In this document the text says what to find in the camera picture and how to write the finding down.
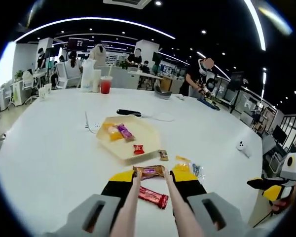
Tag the wooden cabinet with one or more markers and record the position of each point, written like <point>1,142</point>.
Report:
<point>165,85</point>

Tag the yellow cake food packet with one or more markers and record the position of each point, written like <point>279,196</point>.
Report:
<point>183,166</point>

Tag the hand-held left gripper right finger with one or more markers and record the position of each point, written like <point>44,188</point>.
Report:
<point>192,187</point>

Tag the dark grey bowl-like object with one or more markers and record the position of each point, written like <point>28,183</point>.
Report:
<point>162,95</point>

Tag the green potted plant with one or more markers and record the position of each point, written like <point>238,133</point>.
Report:
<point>124,66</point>
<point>19,74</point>

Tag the person's right hand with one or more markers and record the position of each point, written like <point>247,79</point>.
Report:
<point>282,206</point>

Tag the white plastic bag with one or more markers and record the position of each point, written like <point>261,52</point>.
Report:
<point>87,76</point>

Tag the small brown food packet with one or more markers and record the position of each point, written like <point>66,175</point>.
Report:
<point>163,155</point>

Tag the white cabinet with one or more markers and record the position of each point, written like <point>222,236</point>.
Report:
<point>17,95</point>

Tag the purple food packet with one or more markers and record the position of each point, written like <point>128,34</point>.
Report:
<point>124,132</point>

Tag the red drink cup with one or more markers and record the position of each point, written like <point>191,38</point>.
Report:
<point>106,86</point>

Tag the small red food packet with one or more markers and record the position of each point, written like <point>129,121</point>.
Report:
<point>138,149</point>

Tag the beige hexagonal container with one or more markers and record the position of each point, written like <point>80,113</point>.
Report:
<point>143,138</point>

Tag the white desk partition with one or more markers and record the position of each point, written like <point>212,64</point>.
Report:
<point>118,76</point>

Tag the clear grey food packet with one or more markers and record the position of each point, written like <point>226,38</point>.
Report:
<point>197,170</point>

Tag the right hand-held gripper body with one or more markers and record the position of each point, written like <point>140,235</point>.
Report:
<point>294,170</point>

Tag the white paper cup stack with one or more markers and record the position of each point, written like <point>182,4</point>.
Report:
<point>97,81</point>

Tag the white smartphone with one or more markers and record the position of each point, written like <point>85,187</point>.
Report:
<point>243,147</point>

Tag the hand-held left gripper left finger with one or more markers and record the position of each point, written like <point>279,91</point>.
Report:
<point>113,188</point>

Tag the dark blue cloth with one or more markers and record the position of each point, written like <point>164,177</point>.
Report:
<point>207,103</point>

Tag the long red food packet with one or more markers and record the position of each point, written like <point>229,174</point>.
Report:
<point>154,196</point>

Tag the brown purple-label food packet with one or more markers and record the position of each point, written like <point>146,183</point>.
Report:
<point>149,172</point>

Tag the orange bread food packet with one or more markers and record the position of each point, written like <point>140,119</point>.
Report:
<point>113,134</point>

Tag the small white object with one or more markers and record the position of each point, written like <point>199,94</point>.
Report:
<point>180,97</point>

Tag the pink food tongs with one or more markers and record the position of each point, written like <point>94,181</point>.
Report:
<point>128,209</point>

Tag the ceiling light strip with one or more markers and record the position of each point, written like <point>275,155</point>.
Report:
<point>258,24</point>
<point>96,18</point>

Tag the black screen on tripod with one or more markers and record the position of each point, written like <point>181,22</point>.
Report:
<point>236,79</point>

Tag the dark wall display screen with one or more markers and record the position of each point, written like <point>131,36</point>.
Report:
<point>78,42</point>

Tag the black oblong device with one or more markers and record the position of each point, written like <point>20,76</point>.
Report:
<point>128,112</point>

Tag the white power strip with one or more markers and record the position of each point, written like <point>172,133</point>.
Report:
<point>92,126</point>

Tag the round ceiling spotlights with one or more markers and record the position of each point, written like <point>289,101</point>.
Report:
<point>158,3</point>

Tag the white office chair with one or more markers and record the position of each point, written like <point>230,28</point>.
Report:
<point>64,79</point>
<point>28,81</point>

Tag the ceiling air conditioner vent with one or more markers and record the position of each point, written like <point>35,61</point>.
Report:
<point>128,3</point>

